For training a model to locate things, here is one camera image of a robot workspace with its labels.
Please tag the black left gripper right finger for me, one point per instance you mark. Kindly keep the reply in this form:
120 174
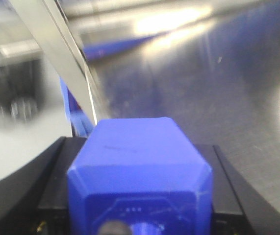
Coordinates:
238 209

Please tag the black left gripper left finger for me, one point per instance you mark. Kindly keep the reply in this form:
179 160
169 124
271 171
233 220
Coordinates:
33 199

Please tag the stainless steel rack frame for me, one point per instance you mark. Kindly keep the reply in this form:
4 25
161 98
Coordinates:
47 23

